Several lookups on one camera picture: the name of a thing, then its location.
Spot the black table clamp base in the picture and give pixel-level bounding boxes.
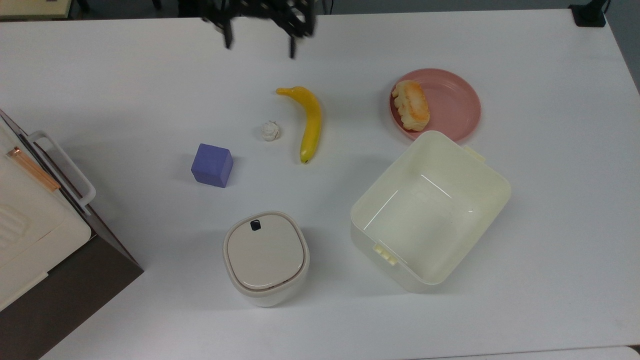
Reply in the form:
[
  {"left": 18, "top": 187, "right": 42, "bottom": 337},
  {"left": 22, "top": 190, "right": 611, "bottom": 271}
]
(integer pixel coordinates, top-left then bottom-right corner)
[{"left": 569, "top": 0, "right": 609, "bottom": 28}]

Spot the beige lidded trash can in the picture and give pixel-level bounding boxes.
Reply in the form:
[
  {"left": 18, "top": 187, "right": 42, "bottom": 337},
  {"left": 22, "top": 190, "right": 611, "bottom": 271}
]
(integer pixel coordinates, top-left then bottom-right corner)
[{"left": 223, "top": 210, "right": 310, "bottom": 308}]

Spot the cream plastic storage box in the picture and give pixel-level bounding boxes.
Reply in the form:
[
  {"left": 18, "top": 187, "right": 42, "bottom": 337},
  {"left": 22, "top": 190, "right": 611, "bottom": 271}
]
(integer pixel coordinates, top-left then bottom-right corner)
[{"left": 350, "top": 130, "right": 512, "bottom": 294}]

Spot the white garlic bulb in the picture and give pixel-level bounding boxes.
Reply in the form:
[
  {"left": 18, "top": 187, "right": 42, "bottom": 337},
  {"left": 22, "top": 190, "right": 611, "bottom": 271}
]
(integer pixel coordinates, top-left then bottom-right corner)
[{"left": 260, "top": 120, "right": 281, "bottom": 142}]

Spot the white oven appliance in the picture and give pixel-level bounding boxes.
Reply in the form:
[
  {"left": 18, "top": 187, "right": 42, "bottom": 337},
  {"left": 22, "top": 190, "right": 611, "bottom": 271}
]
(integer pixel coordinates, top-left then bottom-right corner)
[{"left": 0, "top": 110, "right": 145, "bottom": 360}]

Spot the orange glazed bread roll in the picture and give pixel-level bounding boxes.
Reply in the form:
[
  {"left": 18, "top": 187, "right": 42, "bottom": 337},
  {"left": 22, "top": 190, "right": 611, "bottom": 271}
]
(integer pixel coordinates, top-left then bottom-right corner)
[{"left": 391, "top": 80, "right": 431, "bottom": 132}]

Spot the beige side desk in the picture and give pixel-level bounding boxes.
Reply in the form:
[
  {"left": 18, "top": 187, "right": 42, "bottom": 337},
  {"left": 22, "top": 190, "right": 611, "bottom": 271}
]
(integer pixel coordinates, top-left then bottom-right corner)
[{"left": 0, "top": 0, "right": 72, "bottom": 21}]

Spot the purple cube block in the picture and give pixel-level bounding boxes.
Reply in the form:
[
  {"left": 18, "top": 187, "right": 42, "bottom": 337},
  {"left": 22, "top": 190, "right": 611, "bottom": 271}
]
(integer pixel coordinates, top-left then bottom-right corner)
[{"left": 191, "top": 143, "right": 234, "bottom": 189}]

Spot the yellow banana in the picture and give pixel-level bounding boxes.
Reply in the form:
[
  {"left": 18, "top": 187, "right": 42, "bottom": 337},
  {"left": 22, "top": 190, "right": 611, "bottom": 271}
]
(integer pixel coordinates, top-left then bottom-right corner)
[{"left": 276, "top": 86, "right": 323, "bottom": 164}]

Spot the pink round plate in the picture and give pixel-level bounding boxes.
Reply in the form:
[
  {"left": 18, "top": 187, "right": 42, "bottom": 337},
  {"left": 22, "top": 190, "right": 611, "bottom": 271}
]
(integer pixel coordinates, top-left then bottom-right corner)
[{"left": 389, "top": 68, "right": 482, "bottom": 143}]

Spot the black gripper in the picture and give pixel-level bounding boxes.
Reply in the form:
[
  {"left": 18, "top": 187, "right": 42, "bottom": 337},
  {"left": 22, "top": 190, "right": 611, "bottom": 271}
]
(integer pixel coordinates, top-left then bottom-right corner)
[{"left": 201, "top": 0, "right": 317, "bottom": 60}]

